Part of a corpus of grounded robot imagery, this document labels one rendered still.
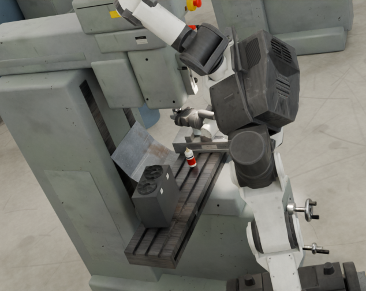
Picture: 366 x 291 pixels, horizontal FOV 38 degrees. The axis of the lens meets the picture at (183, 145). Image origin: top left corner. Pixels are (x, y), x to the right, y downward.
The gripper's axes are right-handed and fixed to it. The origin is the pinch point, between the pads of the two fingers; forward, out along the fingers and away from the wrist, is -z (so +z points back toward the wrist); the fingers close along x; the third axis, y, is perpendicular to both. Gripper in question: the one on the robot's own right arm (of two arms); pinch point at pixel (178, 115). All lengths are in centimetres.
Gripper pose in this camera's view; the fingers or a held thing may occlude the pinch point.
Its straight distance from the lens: 254.3
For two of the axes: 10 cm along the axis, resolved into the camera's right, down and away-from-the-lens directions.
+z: 7.0, 2.1, -6.8
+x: -6.6, 5.7, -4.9
